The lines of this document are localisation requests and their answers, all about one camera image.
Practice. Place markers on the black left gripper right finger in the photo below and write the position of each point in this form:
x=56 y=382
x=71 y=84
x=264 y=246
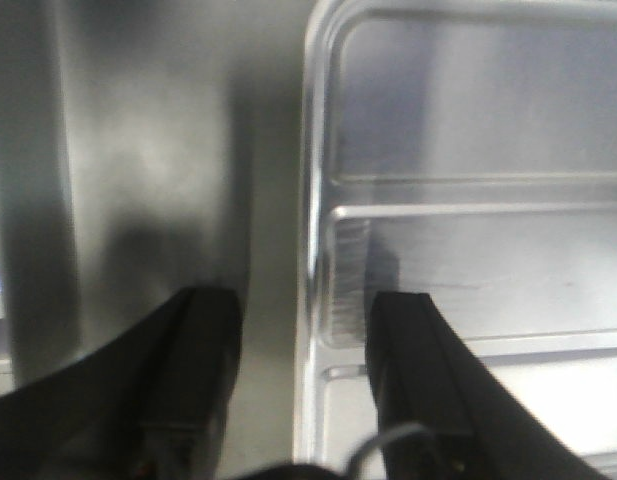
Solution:
x=471 y=427

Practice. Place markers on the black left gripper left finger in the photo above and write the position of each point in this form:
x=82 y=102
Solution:
x=150 y=403

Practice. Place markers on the silver metal tray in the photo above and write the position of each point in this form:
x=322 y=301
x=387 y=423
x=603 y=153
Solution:
x=466 y=149

